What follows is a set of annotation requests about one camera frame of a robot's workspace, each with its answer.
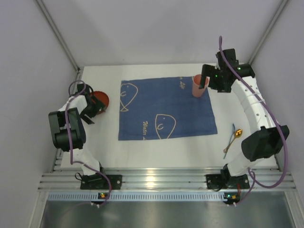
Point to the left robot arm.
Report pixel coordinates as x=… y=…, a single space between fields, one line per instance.
x=68 y=131

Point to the perforated cable duct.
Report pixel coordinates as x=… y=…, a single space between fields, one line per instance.
x=142 y=196

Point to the gold spoon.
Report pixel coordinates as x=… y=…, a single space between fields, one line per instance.
x=237 y=134

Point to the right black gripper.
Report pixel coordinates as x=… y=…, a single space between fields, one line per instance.
x=205 y=70

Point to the blue cloth placemat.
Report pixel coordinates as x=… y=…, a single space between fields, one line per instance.
x=163 y=108

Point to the right frame post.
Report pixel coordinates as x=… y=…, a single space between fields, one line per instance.
x=267 y=31

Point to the frame post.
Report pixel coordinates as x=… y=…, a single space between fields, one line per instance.
x=50 y=21
x=267 y=31

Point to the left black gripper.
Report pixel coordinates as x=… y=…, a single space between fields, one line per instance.
x=95 y=107

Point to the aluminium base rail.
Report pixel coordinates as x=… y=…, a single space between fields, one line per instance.
x=149 y=179

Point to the blue handled utensil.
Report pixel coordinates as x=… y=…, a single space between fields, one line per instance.
x=230 y=140

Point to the pink plastic cup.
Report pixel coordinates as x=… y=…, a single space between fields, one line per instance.
x=196 y=90

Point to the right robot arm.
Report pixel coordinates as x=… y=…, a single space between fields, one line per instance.
x=265 y=139

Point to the left frame post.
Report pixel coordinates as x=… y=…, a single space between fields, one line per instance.
x=50 y=21

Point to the red plate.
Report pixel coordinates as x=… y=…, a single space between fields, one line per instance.
x=100 y=101

